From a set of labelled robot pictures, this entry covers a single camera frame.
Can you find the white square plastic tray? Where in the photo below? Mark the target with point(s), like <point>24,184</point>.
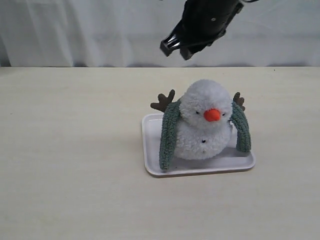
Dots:
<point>228,161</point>

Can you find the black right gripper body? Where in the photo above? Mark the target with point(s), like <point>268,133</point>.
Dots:
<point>204,21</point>

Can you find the green knitted scarf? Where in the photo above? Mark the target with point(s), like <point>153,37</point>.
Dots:
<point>200,134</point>

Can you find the white plush snowman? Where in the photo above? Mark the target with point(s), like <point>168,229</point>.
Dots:
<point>204,92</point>

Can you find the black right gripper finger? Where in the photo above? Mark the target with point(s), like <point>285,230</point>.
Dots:
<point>188,49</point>
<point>170,45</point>

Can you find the white backdrop curtain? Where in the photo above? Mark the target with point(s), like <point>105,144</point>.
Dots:
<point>127,33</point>

